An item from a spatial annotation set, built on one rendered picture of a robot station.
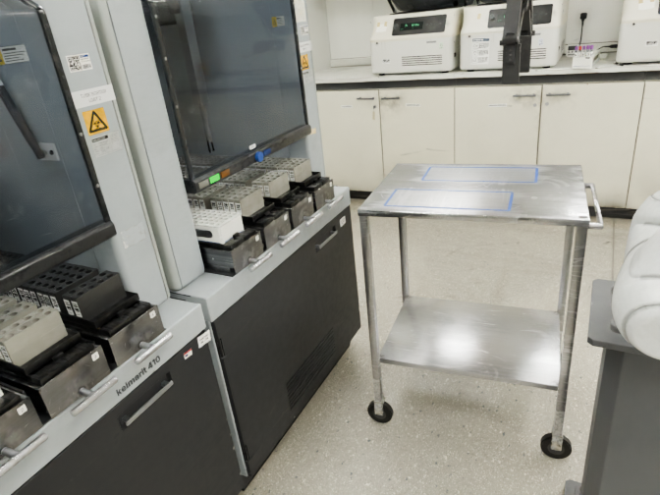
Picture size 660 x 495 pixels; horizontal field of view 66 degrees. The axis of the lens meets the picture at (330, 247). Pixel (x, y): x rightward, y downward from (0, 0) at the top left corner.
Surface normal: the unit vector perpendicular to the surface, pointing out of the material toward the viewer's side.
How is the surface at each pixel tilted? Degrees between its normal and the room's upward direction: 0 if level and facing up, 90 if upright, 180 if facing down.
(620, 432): 90
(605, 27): 90
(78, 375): 90
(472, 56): 90
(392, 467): 0
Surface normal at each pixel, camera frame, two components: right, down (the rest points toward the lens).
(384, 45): -0.48, 0.42
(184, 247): 0.89, 0.11
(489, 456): -0.11, -0.90
